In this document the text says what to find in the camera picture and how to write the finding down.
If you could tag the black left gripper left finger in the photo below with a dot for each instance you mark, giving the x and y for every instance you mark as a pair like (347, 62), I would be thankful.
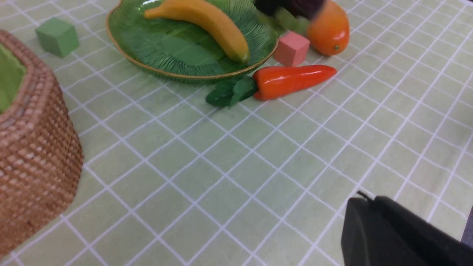
(369, 240)

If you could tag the green checked tablecloth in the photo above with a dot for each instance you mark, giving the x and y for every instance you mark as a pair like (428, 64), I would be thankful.
(170, 181)

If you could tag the green foam cube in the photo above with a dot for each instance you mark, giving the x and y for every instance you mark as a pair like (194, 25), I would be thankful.
(57, 37)

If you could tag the orange toy carrot green leaves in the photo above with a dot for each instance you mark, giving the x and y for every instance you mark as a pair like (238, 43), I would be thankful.
(268, 83)

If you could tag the coral red foam cube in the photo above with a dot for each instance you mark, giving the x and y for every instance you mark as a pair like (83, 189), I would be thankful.
(291, 49)

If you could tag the orange toy mango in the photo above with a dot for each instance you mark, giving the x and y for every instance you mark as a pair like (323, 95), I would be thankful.
(329, 32)

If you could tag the green leaf-shaped glass plate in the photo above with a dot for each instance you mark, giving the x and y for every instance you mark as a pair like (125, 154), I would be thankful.
(184, 52)

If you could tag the yellow toy banana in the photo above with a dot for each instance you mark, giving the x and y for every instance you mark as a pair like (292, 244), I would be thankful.
(210, 18)

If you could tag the woven wicker basket green lining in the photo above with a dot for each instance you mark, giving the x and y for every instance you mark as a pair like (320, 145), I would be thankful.
(41, 154)

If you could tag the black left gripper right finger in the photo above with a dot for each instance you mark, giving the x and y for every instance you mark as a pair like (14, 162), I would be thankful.
(431, 244)

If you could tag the dark purple toy mangosteen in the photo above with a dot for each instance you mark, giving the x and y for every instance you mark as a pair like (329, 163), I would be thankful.
(289, 15)

